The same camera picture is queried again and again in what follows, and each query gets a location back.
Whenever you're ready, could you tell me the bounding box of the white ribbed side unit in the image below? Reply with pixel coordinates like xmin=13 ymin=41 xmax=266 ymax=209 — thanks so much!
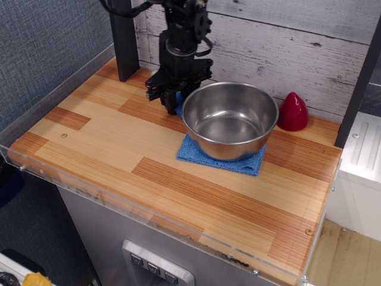
xmin=326 ymin=112 xmax=380 ymax=241

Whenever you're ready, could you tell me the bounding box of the clear acrylic table guard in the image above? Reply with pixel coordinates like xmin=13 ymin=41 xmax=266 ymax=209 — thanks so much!
xmin=1 ymin=46 xmax=341 ymax=285

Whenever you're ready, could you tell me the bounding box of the red cone shaped object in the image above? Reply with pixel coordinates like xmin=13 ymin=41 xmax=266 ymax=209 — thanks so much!
xmin=277 ymin=92 xmax=308 ymax=132

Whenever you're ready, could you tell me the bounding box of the dark left vertical post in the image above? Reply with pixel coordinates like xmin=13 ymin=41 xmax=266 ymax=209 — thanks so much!
xmin=110 ymin=14 xmax=140 ymax=82

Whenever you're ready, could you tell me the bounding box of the black braided cable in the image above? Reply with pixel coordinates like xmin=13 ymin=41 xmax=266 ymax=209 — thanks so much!
xmin=0 ymin=271 xmax=20 ymax=286

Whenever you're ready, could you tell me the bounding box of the blue folded cloth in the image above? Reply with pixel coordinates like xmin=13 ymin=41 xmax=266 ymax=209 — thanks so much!
xmin=176 ymin=134 xmax=267 ymax=176

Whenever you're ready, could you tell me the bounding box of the dark right vertical post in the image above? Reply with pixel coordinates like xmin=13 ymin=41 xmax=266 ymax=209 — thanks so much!
xmin=335 ymin=19 xmax=380 ymax=148

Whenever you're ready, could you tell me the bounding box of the silver control panel with buttons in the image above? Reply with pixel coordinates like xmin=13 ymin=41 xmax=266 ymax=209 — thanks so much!
xmin=122 ymin=240 xmax=195 ymax=285

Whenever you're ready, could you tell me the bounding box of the stainless steel bowl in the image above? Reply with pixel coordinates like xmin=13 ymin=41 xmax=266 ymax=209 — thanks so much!
xmin=182 ymin=82 xmax=279 ymax=161

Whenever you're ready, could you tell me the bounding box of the dark vertical post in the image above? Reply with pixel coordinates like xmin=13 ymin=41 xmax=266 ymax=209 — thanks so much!
xmin=335 ymin=19 xmax=380 ymax=148
xmin=110 ymin=14 xmax=140 ymax=82

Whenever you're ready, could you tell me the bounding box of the stainless steel cabinet front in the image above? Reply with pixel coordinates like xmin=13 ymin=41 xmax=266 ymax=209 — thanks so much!
xmin=59 ymin=188 xmax=300 ymax=285

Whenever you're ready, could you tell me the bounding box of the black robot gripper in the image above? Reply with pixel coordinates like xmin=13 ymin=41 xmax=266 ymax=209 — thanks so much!
xmin=145 ymin=51 xmax=213 ymax=115

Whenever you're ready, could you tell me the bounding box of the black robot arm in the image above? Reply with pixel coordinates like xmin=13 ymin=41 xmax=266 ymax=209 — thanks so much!
xmin=101 ymin=1 xmax=213 ymax=114

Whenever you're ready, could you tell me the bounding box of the yellow object bottom left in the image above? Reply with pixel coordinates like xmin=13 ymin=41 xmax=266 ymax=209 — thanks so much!
xmin=22 ymin=272 xmax=53 ymax=286

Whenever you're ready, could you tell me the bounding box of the blue handled metal spoon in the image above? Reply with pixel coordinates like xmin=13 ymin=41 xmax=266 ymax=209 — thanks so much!
xmin=175 ymin=92 xmax=185 ymax=119

